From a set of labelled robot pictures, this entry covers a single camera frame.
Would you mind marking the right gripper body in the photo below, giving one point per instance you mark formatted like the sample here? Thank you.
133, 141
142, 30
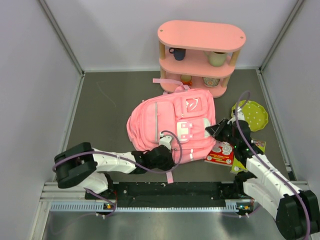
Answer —
227, 135

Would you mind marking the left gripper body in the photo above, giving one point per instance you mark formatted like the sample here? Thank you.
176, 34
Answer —
164, 163

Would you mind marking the pink student backpack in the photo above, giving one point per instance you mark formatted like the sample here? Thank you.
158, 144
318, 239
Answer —
186, 112

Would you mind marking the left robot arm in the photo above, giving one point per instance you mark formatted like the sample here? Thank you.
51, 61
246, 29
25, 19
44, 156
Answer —
88, 167

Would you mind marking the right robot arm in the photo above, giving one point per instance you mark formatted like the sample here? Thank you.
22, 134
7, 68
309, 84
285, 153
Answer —
295, 211

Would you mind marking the red cartoon book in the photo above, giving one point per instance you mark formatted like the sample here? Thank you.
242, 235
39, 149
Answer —
221, 154

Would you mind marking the green polka dot plate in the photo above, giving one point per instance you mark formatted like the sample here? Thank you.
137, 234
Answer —
255, 115

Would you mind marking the green cartoon book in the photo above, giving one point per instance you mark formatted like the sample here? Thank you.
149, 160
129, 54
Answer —
237, 166

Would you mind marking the patterned flower-shaped bowl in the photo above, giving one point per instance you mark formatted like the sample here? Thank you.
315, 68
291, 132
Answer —
210, 82

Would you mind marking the orange cup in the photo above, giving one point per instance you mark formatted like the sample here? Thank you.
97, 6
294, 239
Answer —
186, 79

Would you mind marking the beige ceramic mug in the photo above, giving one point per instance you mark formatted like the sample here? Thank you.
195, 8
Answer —
216, 59

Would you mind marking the pink three-tier wooden shelf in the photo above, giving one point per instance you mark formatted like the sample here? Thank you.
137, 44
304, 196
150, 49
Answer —
197, 37

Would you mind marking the dark blue mug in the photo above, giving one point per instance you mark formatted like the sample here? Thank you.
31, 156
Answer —
178, 53

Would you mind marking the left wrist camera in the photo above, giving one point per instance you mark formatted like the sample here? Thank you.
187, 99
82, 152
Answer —
165, 140

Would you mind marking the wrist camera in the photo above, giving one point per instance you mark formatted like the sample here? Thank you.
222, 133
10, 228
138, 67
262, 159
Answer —
240, 116
165, 140

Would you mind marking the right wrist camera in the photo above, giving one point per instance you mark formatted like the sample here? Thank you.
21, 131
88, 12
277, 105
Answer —
240, 116

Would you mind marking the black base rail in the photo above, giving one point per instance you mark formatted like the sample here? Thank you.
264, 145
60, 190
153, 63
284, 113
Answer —
177, 194

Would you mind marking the white cable duct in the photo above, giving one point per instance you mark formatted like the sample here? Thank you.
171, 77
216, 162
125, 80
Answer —
228, 206

